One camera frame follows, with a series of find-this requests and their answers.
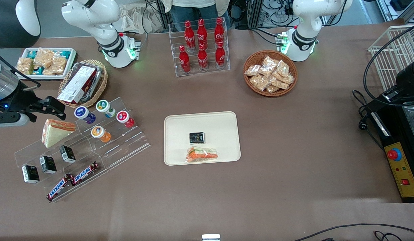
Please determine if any red biscuit box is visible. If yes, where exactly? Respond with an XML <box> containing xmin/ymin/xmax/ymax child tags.
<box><xmin>57</xmin><ymin>65</ymin><xmax>98</xmax><ymax>103</ymax></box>

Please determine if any looped black cable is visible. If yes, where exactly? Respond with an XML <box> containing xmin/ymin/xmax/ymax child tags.
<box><xmin>374</xmin><ymin>230</ymin><xmax>403</xmax><ymax>241</ymax></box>

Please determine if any black cable with plug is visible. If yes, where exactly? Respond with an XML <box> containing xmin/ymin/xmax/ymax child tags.
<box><xmin>352</xmin><ymin>89</ymin><xmax>388</xmax><ymax>153</ymax></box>

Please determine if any cream plastic tray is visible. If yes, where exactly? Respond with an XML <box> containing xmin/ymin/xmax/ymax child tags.
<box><xmin>164</xmin><ymin>111</ymin><xmax>241</xmax><ymax>166</ymax></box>

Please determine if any clear acrylic bottle rack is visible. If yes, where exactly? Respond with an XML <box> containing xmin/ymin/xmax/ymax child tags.
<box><xmin>168</xmin><ymin>17</ymin><xmax>231</xmax><ymax>78</ymax></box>

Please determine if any oval wicker basket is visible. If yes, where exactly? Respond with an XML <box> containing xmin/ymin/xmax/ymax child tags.
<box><xmin>58</xmin><ymin>59</ymin><xmax>108</xmax><ymax>108</ymax></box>

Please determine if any black control box yellow panel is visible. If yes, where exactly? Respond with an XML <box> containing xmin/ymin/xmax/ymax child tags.
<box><xmin>364</xmin><ymin>100</ymin><xmax>414</xmax><ymax>204</ymax></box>

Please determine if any red gum bottle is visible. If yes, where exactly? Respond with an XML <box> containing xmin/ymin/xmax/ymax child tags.
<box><xmin>116</xmin><ymin>110</ymin><xmax>135</xmax><ymax>129</ymax></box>

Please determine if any wrapped triangle sandwich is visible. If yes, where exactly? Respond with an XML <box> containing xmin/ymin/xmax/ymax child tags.
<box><xmin>186</xmin><ymin>146</ymin><xmax>219</xmax><ymax>164</ymax></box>
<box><xmin>42</xmin><ymin>119</ymin><xmax>76</xmax><ymax>149</ymax></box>

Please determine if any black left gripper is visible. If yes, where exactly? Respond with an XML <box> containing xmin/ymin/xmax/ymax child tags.
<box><xmin>396</xmin><ymin>62</ymin><xmax>414</xmax><ymax>100</ymax></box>

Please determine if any green gum bottle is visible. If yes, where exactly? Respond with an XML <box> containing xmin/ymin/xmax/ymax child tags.
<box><xmin>95</xmin><ymin>100</ymin><xmax>116</xmax><ymax>118</ymax></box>

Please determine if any round wicker basket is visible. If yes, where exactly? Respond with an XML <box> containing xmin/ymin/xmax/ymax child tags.
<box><xmin>243</xmin><ymin>50</ymin><xmax>298</xmax><ymax>97</ymax></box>

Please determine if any dark plastic packaging tray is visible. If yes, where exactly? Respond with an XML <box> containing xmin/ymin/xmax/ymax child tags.
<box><xmin>69</xmin><ymin>62</ymin><xmax>104</xmax><ymax>101</ymax></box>

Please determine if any white wire basket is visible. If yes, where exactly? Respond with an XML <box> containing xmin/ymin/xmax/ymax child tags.
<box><xmin>367</xmin><ymin>25</ymin><xmax>414</xmax><ymax>93</ymax></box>

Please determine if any long black cable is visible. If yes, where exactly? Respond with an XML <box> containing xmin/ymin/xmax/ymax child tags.
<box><xmin>363</xmin><ymin>22</ymin><xmax>414</xmax><ymax>107</ymax></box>

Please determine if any person in blue jeans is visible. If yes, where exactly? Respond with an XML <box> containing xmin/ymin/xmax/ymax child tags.
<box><xmin>160</xmin><ymin>0</ymin><xmax>233</xmax><ymax>30</ymax></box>

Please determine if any white rectangular snack tray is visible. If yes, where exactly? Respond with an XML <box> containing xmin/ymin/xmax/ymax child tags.
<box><xmin>16</xmin><ymin>48</ymin><xmax>77</xmax><ymax>80</ymax></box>

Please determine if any red Coca-Cola bottle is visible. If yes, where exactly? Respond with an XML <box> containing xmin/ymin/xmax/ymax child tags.
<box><xmin>184</xmin><ymin>20</ymin><xmax>196</xmax><ymax>53</ymax></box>
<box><xmin>214</xmin><ymin>17</ymin><xmax>225</xmax><ymax>47</ymax></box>
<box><xmin>215</xmin><ymin>42</ymin><xmax>226</xmax><ymax>70</ymax></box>
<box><xmin>197</xmin><ymin>18</ymin><xmax>208</xmax><ymax>51</ymax></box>
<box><xmin>179</xmin><ymin>46</ymin><xmax>191</xmax><ymax>74</ymax></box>
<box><xmin>197</xmin><ymin>44</ymin><xmax>209</xmax><ymax>71</ymax></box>

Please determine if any purple gum bottle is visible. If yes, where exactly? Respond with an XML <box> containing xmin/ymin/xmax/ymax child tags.
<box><xmin>74</xmin><ymin>106</ymin><xmax>96</xmax><ymax>125</ymax></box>

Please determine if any crumpled beige paper bag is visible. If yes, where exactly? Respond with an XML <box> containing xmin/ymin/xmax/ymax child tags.
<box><xmin>117</xmin><ymin>4</ymin><xmax>170</xmax><ymax>34</ymax></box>

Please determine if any clear plastic container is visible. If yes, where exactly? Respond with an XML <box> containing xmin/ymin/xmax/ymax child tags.
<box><xmin>402</xmin><ymin>105</ymin><xmax>414</xmax><ymax>142</ymax></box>

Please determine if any clear acrylic gum stand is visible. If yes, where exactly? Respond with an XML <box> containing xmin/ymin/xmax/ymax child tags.
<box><xmin>75</xmin><ymin>97</ymin><xmax>151</xmax><ymax>170</ymax></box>

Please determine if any rice crisp snack pack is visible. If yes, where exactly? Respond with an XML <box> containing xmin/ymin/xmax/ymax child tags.
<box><xmin>17</xmin><ymin>58</ymin><xmax>35</xmax><ymax>75</ymax></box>
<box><xmin>43</xmin><ymin>57</ymin><xmax>67</xmax><ymax>76</ymax></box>
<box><xmin>34</xmin><ymin>49</ymin><xmax>55</xmax><ymax>68</ymax></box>

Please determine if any small black box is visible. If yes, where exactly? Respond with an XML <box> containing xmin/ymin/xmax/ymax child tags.
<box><xmin>189</xmin><ymin>132</ymin><xmax>206</xmax><ymax>144</ymax></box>
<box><xmin>39</xmin><ymin>156</ymin><xmax>57</xmax><ymax>174</ymax></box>
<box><xmin>22</xmin><ymin>165</ymin><xmax>40</xmax><ymax>184</ymax></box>
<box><xmin>59</xmin><ymin>145</ymin><xmax>76</xmax><ymax>164</ymax></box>

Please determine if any thin black cable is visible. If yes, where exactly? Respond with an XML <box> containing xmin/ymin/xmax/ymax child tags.
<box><xmin>293</xmin><ymin>223</ymin><xmax>414</xmax><ymax>241</ymax></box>

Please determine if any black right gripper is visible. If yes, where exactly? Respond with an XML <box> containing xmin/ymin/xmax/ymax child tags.
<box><xmin>0</xmin><ymin>80</ymin><xmax>66</xmax><ymax>122</ymax></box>

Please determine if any clear acrylic snack stand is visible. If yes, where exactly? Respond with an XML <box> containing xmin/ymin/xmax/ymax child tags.
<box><xmin>14</xmin><ymin>127</ymin><xmax>109</xmax><ymax>204</ymax></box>

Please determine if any aluminium frame with cables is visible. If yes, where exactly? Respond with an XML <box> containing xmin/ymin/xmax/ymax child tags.
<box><xmin>247</xmin><ymin>0</ymin><xmax>296</xmax><ymax>29</ymax></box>

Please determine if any orange gum bottle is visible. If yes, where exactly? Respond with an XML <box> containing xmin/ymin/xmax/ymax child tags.
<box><xmin>91</xmin><ymin>126</ymin><xmax>112</xmax><ymax>143</ymax></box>

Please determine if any Snickers bar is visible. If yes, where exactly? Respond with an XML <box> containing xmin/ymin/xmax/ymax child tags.
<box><xmin>46</xmin><ymin>174</ymin><xmax>73</xmax><ymax>202</ymax></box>
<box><xmin>70</xmin><ymin>162</ymin><xmax>99</xmax><ymax>186</ymax></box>

